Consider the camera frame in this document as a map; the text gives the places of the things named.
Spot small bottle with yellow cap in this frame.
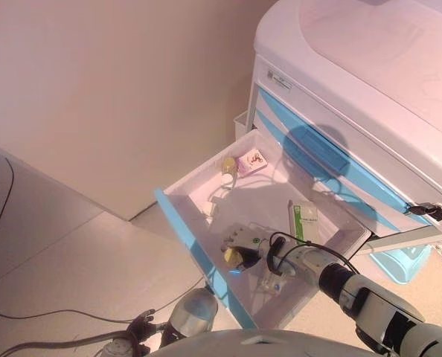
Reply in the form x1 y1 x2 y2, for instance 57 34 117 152
220 156 239 176

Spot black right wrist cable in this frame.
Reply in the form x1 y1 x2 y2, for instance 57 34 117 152
265 231 360 277

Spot black key in lock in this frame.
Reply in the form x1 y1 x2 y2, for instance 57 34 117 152
406 202 442 221

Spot white drawer with blue front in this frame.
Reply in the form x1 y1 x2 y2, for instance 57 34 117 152
153 127 373 332

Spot light blue bin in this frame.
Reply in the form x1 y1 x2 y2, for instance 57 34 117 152
369 245 432 286

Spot green and white medicine box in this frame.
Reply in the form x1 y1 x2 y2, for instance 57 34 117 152
287 199 320 246

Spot dark left wrist cable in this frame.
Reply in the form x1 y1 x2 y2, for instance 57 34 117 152
0 331 133 357

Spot dark robot left hand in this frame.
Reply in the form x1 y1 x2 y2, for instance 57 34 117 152
126 309 170 355

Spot pink white medicine box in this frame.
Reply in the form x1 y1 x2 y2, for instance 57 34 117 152
236 148 269 178

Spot clear bottle with yellow cap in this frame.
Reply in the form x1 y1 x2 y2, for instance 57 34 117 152
222 248 246 267

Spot silver cart lock bar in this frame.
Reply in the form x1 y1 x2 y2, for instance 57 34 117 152
357 224 442 257

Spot dark robot right hand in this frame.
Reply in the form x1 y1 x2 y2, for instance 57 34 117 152
220 222 282 271

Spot white medical cart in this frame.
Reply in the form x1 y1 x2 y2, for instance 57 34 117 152
232 0 442 258

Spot thin floor cable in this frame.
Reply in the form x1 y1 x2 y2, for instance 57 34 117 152
0 155 208 323

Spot white cart side bin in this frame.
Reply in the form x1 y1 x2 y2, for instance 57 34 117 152
233 111 257 145

